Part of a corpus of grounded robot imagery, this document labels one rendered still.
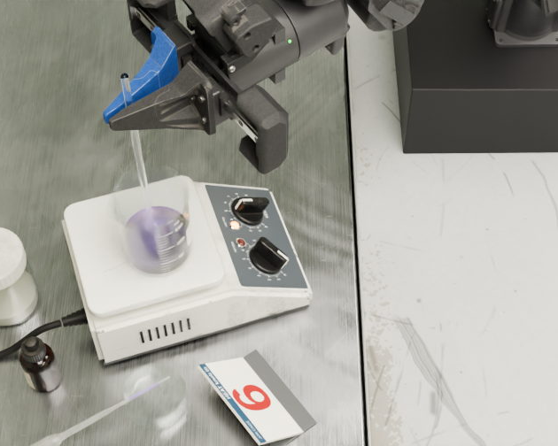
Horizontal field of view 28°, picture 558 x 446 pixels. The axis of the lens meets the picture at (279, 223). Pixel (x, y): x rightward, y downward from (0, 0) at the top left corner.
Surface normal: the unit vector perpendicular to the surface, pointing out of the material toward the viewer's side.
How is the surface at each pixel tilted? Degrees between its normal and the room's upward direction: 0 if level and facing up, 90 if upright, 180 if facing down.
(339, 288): 0
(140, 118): 90
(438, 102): 90
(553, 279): 0
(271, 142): 90
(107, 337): 90
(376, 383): 0
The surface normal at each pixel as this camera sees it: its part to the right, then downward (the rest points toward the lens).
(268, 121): 0.42, 0.07
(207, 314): 0.31, 0.78
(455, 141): 0.00, 0.82
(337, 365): 0.00, -0.57
